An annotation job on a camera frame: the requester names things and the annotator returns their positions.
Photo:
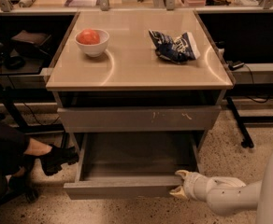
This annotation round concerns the blue crumpled chip bag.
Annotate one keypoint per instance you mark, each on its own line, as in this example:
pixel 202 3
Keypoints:
pixel 176 50

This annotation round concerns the dark box under desk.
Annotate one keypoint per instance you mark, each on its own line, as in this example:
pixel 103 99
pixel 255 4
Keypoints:
pixel 33 45

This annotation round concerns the white ceramic bowl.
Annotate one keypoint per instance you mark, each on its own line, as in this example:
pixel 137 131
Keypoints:
pixel 97 49

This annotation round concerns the black power adapter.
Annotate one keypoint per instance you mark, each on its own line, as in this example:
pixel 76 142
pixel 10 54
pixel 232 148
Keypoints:
pixel 235 65

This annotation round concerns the red apple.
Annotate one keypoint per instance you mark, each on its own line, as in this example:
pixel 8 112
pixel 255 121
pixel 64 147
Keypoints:
pixel 88 37

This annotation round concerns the black desk leg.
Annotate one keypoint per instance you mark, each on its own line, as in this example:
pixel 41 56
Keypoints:
pixel 246 142

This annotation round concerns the grey drawer cabinet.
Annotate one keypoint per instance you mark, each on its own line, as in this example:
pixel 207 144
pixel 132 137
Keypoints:
pixel 128 73

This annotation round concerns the person leg black trousers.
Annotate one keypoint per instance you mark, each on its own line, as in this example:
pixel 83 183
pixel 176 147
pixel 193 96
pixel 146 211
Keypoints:
pixel 14 145

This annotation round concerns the black headphones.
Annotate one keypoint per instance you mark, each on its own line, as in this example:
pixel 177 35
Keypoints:
pixel 14 62

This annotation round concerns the black office chair base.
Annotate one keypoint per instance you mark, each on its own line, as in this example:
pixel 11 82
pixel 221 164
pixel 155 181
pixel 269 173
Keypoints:
pixel 16 186

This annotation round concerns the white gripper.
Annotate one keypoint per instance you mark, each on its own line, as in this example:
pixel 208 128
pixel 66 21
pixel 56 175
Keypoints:
pixel 192 185

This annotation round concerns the grey top drawer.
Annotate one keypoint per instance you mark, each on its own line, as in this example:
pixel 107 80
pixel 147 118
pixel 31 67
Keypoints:
pixel 138 119

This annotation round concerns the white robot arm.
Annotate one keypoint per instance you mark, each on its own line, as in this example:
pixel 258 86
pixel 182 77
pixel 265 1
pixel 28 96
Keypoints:
pixel 226 195

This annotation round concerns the black shoe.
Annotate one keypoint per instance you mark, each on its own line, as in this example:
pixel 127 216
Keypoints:
pixel 52 162

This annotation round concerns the grey drawer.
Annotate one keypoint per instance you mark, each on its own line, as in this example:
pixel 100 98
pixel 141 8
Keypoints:
pixel 138 119
pixel 132 165

